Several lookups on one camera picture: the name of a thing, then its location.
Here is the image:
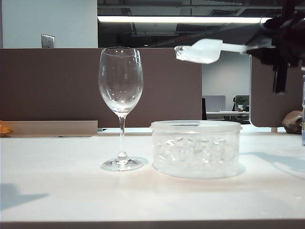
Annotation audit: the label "green potted plant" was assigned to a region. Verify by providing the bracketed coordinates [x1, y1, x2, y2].
[233, 95, 248, 112]

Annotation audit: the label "white background desk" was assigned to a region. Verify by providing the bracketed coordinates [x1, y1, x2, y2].
[206, 111, 250, 120]

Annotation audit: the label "clear plastic bottle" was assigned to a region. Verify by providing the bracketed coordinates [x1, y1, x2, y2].
[301, 68, 305, 146]

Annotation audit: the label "beige cardboard box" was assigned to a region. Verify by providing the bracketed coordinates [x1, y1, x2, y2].
[0, 120, 99, 138]

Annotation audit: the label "long ceiling light strip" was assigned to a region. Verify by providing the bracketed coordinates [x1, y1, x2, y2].
[97, 15, 274, 24]

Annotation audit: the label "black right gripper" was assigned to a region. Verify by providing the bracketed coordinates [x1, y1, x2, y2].
[244, 0, 305, 95]

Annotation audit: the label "brown desk partition rounded corners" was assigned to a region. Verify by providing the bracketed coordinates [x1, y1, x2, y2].
[249, 53, 305, 128]

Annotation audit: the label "clear ice cube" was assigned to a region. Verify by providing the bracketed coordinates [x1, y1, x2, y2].
[174, 45, 189, 55]

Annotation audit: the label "white plastic ice shovel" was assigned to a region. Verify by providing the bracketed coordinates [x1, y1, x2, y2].
[176, 38, 253, 65]

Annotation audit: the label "grey wall switch plate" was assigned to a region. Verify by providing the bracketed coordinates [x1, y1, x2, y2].
[41, 34, 56, 49]

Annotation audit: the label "round translucent plastic ice container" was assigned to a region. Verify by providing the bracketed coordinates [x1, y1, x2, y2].
[150, 120, 244, 180]

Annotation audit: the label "brown lumpy object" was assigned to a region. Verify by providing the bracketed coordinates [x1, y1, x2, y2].
[282, 110, 303, 134]

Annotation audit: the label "wide brown desk partition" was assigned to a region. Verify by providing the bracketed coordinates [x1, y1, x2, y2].
[0, 47, 203, 128]

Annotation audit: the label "grey background screen panel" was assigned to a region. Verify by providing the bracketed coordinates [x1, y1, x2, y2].
[205, 95, 226, 112]

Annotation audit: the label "clear wine glass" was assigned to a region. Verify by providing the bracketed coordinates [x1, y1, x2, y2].
[98, 46, 145, 172]

